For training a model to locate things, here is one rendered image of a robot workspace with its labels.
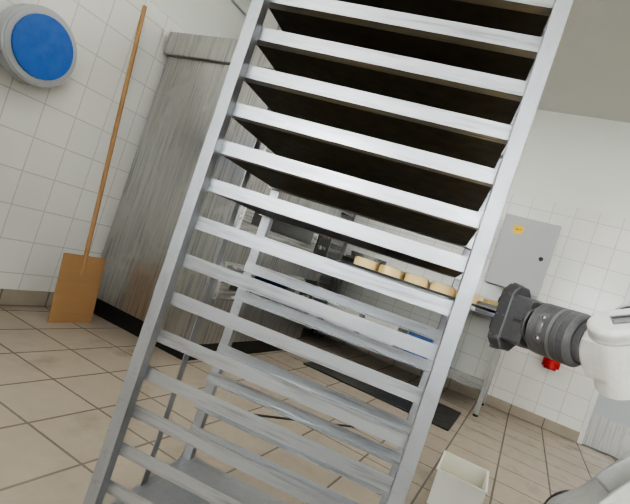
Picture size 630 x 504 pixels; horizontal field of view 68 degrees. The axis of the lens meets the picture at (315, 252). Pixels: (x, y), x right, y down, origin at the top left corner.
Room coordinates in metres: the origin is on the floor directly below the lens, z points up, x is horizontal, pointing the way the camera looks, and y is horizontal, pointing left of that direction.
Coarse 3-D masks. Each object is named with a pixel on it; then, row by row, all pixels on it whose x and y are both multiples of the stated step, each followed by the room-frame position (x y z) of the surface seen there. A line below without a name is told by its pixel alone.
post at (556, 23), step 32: (544, 32) 0.89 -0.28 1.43; (544, 64) 0.87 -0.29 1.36; (512, 128) 0.88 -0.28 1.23; (512, 160) 0.87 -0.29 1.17; (480, 224) 0.88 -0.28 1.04; (480, 256) 0.87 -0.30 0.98; (448, 320) 0.87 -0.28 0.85; (448, 352) 0.87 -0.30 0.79; (416, 416) 0.87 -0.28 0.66; (416, 448) 0.87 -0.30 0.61
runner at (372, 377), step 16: (176, 304) 1.05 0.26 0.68; (192, 304) 1.04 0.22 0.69; (224, 320) 1.02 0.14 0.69; (240, 320) 1.01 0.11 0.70; (256, 336) 1.00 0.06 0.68; (272, 336) 0.99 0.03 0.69; (288, 336) 0.98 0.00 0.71; (304, 352) 0.97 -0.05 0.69; (320, 352) 0.96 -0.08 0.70; (336, 368) 0.95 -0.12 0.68; (352, 368) 0.94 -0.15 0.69; (368, 368) 0.93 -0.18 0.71; (384, 384) 0.92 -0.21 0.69; (400, 384) 0.92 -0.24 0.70; (416, 400) 0.91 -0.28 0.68
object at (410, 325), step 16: (256, 272) 1.45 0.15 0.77; (272, 272) 1.44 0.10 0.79; (304, 288) 1.41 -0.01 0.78; (320, 288) 1.40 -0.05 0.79; (336, 304) 1.36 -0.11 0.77; (352, 304) 1.37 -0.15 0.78; (368, 304) 1.36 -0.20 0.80; (384, 320) 1.34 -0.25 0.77; (400, 320) 1.33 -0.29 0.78; (432, 336) 1.31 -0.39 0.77
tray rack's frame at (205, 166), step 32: (256, 0) 1.03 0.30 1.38; (256, 32) 1.04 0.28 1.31; (224, 96) 1.03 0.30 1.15; (224, 128) 1.04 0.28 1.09; (192, 192) 1.03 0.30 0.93; (192, 224) 1.04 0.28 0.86; (256, 256) 1.46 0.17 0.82; (160, 288) 1.03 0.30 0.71; (160, 320) 1.04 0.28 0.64; (128, 384) 1.03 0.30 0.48; (128, 416) 1.04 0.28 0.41; (192, 448) 1.46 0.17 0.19; (96, 480) 1.03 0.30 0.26; (160, 480) 1.30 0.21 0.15; (224, 480) 1.41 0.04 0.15
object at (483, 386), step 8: (336, 288) 5.28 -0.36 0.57; (320, 336) 5.28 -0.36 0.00; (496, 352) 3.94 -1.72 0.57; (496, 360) 4.50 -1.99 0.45; (488, 368) 3.95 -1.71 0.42; (448, 376) 4.10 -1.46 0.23; (456, 376) 4.21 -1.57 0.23; (464, 376) 4.36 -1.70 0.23; (472, 376) 4.52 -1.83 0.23; (488, 376) 3.94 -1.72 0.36; (464, 384) 4.03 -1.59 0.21; (472, 384) 4.07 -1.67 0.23; (480, 384) 4.21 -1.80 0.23; (488, 384) 4.50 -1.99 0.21; (480, 392) 3.95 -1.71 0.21; (480, 400) 3.94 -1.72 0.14
